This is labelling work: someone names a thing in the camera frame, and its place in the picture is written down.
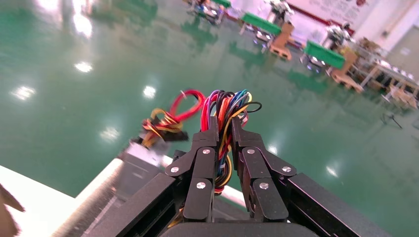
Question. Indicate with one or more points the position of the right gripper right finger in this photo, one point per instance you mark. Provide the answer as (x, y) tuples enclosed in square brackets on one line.
[(258, 170)]

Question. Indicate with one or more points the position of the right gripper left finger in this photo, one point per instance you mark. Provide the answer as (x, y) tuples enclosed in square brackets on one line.
[(201, 170)]

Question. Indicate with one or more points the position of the green topped work table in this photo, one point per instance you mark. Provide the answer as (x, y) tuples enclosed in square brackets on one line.
[(324, 54), (262, 23)]

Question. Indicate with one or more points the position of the black tripod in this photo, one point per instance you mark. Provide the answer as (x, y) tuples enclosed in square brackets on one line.
[(391, 118)]

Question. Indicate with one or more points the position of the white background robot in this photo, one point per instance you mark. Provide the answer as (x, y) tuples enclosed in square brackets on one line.
[(280, 8), (337, 34)]

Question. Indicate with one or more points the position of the cluttered workbench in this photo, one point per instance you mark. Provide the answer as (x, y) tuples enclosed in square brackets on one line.
[(389, 72)]

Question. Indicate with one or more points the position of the worn brown cardboard box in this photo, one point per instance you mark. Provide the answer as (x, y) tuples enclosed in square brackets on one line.
[(6, 216)]

